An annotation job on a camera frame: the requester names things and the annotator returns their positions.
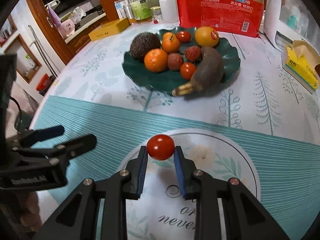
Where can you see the red paper cup package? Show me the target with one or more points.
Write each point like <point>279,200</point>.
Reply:
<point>232,16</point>

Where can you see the dark brown avocado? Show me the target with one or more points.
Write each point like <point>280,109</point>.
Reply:
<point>142,44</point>

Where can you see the dark green scalloped plate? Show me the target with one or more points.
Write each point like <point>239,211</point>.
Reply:
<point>168,80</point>

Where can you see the overripe brown banana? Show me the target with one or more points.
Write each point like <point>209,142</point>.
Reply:
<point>209,73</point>

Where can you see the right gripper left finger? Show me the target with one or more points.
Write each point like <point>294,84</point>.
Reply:
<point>97,209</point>

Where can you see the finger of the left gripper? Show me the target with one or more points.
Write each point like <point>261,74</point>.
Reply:
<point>62,152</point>
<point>30,137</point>

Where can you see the yellow tissue pack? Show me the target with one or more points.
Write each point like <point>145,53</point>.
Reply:
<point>300,59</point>

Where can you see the white plastic squeeze bottle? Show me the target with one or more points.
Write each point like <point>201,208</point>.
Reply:
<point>169,11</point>

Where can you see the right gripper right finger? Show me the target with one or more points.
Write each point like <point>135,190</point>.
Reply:
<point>227,203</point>

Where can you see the small glass jar gold lid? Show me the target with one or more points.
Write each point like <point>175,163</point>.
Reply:
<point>156,14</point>

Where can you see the cherry tomato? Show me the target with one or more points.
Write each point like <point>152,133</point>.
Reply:
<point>187,70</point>
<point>183,36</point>
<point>160,147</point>

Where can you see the silver metal can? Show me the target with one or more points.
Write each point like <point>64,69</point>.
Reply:
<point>129,14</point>

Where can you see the person's hand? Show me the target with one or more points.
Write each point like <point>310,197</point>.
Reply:
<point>29,202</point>

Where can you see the yellow cardboard box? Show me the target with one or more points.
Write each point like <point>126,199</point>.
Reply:
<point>109,29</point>

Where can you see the clear bottle green label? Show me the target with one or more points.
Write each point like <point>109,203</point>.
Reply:
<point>141,10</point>

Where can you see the mandarin orange without stem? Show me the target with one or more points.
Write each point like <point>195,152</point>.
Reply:
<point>156,60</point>

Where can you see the white appliance with clear lid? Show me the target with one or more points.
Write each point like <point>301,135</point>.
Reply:
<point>289,20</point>

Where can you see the white blue small carton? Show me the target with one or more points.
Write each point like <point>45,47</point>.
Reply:
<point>119,5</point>

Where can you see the teal striped floral placemat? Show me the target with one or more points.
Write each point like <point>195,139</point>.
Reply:
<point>282,173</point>

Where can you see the red container on floor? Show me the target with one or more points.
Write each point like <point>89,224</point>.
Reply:
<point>44,83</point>

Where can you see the large yellow orange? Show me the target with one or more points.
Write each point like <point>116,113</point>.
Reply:
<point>206,36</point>

